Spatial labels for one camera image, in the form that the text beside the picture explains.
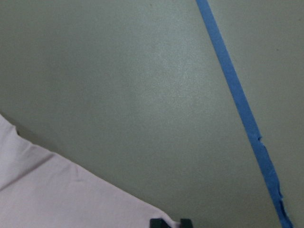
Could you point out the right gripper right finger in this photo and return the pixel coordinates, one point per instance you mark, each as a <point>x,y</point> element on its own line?
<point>185,223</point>

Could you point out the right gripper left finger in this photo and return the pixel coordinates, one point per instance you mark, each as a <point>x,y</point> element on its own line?
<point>157,223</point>

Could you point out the pink Snoopy t-shirt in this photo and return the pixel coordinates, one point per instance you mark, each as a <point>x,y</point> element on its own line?
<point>41,189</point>

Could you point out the long blue tape line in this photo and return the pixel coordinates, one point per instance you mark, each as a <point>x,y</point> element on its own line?
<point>251,128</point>

